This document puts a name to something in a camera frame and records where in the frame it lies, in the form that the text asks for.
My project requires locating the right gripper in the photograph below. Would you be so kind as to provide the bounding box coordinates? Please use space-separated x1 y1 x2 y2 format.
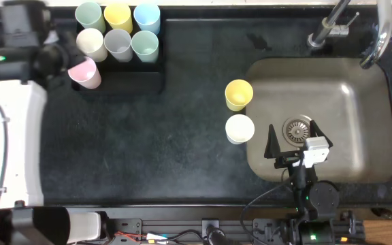
263 119 333 170

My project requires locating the white cup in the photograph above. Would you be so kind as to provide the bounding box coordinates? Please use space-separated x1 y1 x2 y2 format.
225 114 256 146
76 27 109 63

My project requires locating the yellow cup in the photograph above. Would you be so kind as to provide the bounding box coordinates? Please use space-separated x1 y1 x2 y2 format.
103 3 133 34
224 78 255 112

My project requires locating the pink cup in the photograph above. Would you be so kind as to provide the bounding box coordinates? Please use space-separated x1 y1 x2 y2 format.
67 56 103 91

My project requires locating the steel sink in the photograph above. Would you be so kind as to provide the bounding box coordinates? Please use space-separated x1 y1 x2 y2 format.
244 56 392 185

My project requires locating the steel tap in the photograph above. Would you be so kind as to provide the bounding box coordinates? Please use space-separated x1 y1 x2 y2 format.
306 0 392 70

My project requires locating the black tray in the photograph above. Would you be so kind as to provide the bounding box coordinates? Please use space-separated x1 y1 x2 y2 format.
70 3 166 97

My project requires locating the green cup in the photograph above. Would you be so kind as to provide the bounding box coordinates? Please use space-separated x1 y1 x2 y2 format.
74 1 107 34
131 30 160 64

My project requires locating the blue cup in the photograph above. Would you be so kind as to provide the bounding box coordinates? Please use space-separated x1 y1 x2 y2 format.
133 3 161 35

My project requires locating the grey cup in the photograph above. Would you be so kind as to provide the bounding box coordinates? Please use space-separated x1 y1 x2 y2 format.
103 28 133 63

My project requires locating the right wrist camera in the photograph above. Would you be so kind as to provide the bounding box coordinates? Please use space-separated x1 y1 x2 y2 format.
301 136 331 169

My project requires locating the mounting rail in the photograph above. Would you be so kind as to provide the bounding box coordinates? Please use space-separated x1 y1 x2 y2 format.
107 208 365 245

